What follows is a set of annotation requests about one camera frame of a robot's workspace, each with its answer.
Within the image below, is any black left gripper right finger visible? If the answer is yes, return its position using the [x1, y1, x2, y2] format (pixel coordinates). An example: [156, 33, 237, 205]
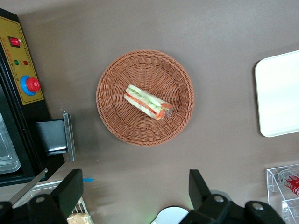
[182, 169, 289, 224]

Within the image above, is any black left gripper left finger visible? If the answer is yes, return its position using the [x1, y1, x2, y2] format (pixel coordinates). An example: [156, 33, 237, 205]
[0, 169, 84, 224]

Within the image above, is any plastic-wrapped triangle sandwich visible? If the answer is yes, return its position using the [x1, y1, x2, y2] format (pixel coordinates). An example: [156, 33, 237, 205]
[123, 84, 175, 121]

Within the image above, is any cream plastic tray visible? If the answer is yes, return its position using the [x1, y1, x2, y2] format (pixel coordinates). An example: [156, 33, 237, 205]
[254, 49, 299, 138]

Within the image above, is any empty brown wicker basket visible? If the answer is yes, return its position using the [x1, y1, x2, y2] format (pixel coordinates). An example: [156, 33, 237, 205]
[96, 49, 195, 147]

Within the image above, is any bagged brown snack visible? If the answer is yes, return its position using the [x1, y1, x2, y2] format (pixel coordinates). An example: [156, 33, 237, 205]
[67, 211, 94, 224]

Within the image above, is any grey metal bar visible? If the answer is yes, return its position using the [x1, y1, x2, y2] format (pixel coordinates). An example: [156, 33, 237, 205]
[9, 167, 49, 208]

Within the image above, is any clear acrylic bottle rack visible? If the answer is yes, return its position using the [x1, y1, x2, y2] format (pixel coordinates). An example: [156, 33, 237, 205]
[266, 163, 299, 224]

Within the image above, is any black machine with yellow panel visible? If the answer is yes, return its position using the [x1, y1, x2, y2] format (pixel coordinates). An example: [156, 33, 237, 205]
[0, 8, 76, 187]

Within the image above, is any red cola bottle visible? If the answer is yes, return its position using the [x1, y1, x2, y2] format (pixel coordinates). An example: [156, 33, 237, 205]
[278, 169, 299, 195]

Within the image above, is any red emergency stop button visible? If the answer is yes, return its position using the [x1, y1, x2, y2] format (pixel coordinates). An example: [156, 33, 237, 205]
[20, 75, 40, 96]

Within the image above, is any white wire rack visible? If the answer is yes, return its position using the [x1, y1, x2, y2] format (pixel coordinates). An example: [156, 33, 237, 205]
[29, 179, 94, 224]

